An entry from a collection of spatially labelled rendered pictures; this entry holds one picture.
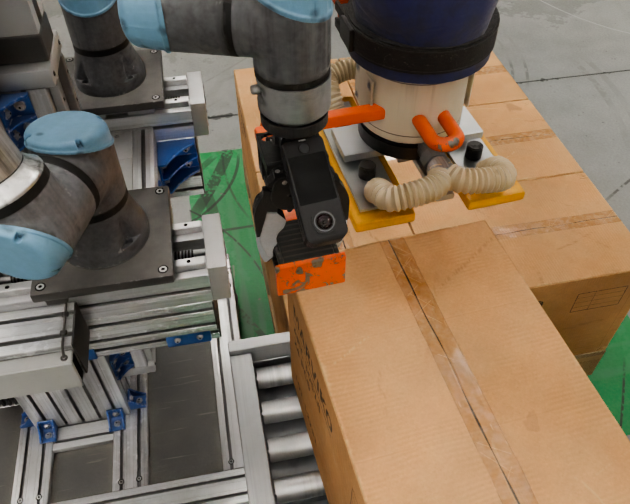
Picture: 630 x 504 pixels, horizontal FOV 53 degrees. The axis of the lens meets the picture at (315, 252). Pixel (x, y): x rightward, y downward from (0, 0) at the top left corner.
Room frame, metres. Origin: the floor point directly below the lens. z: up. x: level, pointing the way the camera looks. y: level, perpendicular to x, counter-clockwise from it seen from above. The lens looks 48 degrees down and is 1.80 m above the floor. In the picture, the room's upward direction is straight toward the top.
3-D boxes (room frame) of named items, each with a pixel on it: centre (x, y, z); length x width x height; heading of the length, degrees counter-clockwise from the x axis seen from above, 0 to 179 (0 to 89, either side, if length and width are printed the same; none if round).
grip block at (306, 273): (0.53, 0.01, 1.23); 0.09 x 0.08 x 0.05; 105
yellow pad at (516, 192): (0.91, -0.25, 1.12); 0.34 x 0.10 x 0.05; 15
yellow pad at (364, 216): (0.86, -0.07, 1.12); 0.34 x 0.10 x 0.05; 15
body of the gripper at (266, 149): (0.55, 0.02, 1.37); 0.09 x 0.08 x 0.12; 15
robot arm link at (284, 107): (0.55, 0.02, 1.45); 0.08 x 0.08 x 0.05
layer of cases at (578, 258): (1.58, -0.30, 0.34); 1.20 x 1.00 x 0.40; 12
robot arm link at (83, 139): (0.73, 0.36, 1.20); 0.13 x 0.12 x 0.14; 171
